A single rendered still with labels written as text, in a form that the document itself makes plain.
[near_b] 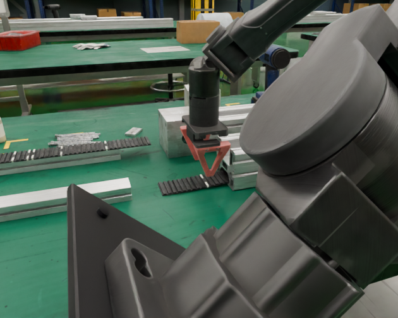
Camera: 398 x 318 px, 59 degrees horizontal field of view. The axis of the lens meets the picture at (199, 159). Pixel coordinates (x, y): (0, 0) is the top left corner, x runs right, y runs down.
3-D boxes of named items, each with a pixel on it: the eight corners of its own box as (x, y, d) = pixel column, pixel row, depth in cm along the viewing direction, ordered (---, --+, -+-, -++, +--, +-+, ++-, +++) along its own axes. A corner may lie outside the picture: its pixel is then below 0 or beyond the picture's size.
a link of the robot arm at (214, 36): (222, 24, 58) (257, 60, 61) (217, 19, 69) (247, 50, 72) (174, 76, 62) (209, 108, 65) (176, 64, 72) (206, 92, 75)
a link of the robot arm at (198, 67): (188, 65, 60) (221, 65, 60) (188, 58, 66) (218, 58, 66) (189, 103, 63) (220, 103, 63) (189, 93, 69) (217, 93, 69)
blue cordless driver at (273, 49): (264, 122, 107) (270, 48, 98) (243, 103, 125) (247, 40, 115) (287, 120, 109) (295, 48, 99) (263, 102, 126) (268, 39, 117)
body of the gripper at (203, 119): (210, 120, 74) (211, 86, 70) (229, 138, 65) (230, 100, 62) (180, 123, 72) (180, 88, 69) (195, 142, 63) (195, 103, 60)
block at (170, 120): (170, 163, 82) (168, 125, 78) (159, 142, 93) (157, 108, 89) (206, 158, 85) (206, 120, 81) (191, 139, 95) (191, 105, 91)
